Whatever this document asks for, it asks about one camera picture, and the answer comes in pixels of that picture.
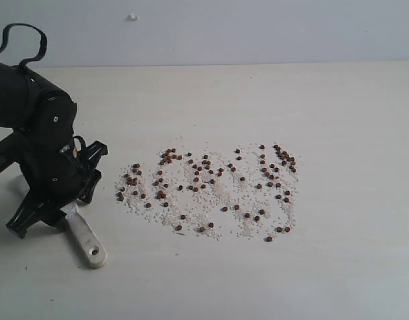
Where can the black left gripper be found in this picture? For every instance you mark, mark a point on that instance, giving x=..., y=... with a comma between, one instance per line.
x=57, y=178

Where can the white wide paint brush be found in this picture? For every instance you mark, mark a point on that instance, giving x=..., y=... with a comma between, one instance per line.
x=84, y=238

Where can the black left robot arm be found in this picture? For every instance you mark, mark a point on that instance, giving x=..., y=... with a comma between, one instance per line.
x=39, y=113

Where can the scattered rice and brown pellets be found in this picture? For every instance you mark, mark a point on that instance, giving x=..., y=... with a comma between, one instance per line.
x=221, y=191

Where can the small white wall blob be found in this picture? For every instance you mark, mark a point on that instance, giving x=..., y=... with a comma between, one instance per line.
x=132, y=17

